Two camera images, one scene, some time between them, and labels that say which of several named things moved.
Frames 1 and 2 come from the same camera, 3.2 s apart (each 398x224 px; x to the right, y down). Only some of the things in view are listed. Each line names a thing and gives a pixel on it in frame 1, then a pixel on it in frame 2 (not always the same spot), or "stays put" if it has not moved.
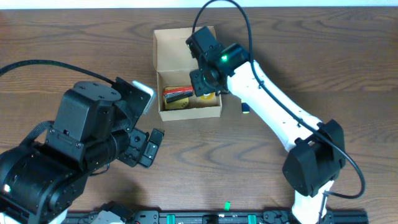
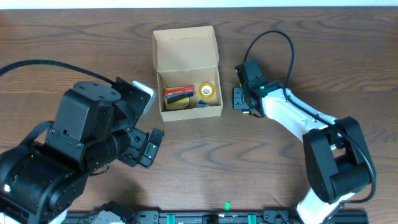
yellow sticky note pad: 176,104 stays put
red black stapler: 173,93 stays put
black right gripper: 199,84 → 237,98
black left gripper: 137,149 stays put
